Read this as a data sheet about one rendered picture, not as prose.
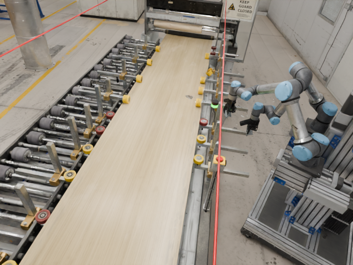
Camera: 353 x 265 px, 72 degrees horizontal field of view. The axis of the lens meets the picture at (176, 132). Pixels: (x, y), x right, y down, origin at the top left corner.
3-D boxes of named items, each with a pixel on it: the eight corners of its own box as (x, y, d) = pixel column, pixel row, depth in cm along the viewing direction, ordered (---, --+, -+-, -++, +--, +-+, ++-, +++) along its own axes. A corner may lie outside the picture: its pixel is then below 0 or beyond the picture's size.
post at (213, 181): (209, 206, 182) (220, 165, 153) (208, 212, 178) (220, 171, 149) (203, 205, 182) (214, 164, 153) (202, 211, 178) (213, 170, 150)
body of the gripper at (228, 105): (227, 113, 209) (229, 101, 202) (223, 108, 216) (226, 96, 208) (235, 113, 211) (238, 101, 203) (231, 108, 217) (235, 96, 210)
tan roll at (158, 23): (232, 36, 405) (234, 28, 397) (232, 39, 395) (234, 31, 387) (148, 24, 416) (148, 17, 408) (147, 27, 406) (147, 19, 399)
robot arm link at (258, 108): (265, 106, 206) (256, 106, 205) (261, 116, 213) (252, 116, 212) (262, 101, 212) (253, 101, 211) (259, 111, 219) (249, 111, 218)
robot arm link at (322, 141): (325, 152, 172) (334, 138, 164) (314, 159, 166) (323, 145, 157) (310, 142, 180) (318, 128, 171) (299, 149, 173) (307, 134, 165)
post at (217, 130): (211, 162, 223) (221, 120, 193) (211, 164, 220) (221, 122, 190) (207, 161, 223) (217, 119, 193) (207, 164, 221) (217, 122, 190)
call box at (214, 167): (222, 164, 154) (225, 156, 149) (222, 173, 149) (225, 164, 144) (211, 163, 155) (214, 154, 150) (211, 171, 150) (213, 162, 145)
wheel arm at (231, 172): (247, 175, 196) (249, 172, 194) (248, 179, 194) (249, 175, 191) (194, 165, 200) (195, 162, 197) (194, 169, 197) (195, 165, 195)
